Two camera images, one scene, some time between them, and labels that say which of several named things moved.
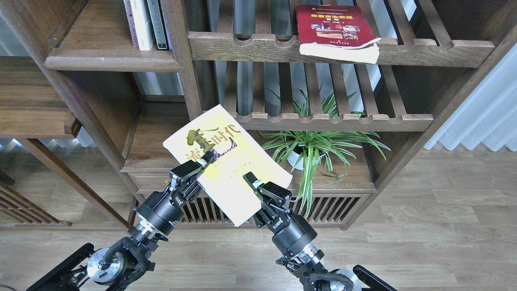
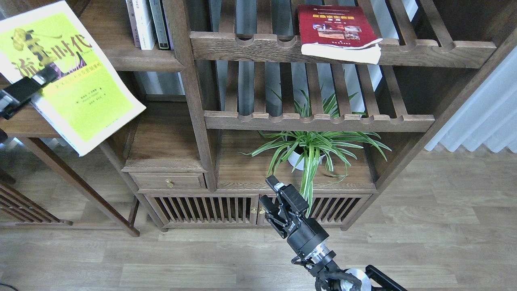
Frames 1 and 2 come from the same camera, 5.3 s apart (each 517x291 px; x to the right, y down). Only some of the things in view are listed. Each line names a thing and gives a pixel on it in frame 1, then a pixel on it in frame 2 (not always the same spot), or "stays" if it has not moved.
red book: x=337 y=32 stays
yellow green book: x=237 y=153 to x=90 y=100
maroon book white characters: x=131 y=23 stays
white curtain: x=489 y=117 stays
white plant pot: x=293 y=158 stays
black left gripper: x=160 y=211 to x=13 y=97
